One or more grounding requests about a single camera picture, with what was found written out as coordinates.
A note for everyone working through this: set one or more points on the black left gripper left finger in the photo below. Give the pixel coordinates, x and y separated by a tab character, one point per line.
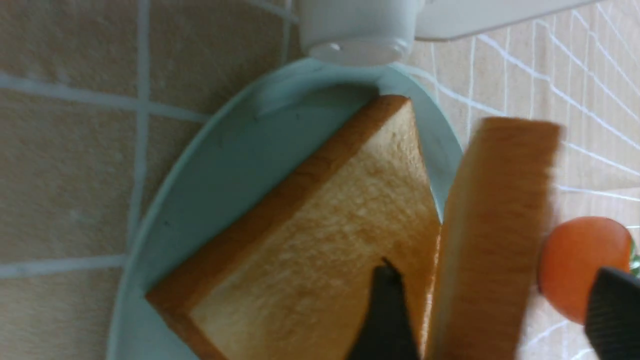
386	332

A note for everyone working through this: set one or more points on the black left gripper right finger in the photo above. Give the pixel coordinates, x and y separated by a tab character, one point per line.
612	323

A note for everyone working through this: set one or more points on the toast slice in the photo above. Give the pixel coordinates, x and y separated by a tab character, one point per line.
496	215
291	279

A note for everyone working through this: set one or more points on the orange persimmon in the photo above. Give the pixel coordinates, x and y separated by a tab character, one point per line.
571	257

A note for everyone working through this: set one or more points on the light blue plate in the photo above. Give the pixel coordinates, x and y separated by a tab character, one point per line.
254	141

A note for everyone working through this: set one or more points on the white toaster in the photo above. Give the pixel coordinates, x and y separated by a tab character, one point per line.
369	33

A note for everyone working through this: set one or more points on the checkered beige tablecloth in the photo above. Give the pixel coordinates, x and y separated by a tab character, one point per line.
100	97

